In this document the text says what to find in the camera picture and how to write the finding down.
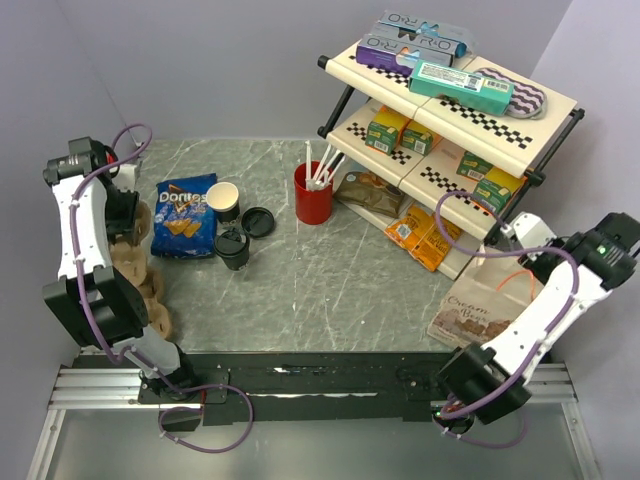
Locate green yellow box right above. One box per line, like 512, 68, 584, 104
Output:
471, 167, 526, 214

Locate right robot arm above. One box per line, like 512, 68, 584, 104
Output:
434, 213, 639, 430

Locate black coffee cup lid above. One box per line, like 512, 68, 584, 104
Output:
241, 207, 276, 239
214, 229, 250, 259

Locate red straw holder cup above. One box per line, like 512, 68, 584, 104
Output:
294, 163, 333, 225

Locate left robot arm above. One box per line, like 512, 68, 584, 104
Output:
43, 137, 198, 402

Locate black paper coffee cup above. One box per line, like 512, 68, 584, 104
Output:
217, 250, 250, 271

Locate orange snack packet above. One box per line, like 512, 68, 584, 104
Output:
384, 202, 451, 272

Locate white wrapped straws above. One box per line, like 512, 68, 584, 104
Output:
304, 141, 342, 191

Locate purple toothpaste box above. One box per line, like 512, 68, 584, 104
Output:
356, 34, 466, 76

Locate green yellow box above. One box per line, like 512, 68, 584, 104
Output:
471, 167, 526, 214
365, 105, 410, 156
456, 151, 493, 182
401, 120, 442, 156

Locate green yellow box far left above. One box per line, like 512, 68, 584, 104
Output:
365, 105, 410, 156

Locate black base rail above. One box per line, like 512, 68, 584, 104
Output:
49, 352, 449, 434

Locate purple wavy sleep mask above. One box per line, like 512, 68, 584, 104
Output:
476, 67, 548, 120

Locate brown paper takeout bag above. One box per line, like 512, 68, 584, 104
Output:
427, 256, 543, 348

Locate teal toothpaste box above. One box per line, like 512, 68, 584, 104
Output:
408, 60, 514, 116

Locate brown snack bag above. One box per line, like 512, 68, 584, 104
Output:
334, 171, 405, 218

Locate cream two-tier shelf rack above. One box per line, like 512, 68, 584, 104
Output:
316, 41, 586, 281

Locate blue grey toothpaste box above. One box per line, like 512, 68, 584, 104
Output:
370, 10, 478, 58

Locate blue Doritos chip bag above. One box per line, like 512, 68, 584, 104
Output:
150, 173, 217, 259

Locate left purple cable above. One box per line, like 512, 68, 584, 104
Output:
69, 123, 255, 455

